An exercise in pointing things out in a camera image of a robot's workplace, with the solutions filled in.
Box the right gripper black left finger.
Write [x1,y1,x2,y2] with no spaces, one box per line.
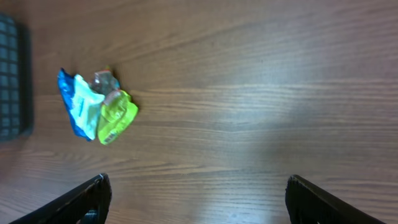
[10,173,112,224]

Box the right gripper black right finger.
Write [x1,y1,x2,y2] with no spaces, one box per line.
[285,175,384,224]

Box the green snack packet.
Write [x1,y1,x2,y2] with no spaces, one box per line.
[88,65,139,146]

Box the teal tissue packet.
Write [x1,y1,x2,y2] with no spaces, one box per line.
[70,75,105,140]

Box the blue snack bar wrapper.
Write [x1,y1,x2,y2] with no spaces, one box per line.
[57,68,91,141]

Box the dark grey plastic basket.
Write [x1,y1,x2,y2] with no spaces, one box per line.
[1,13,34,142]

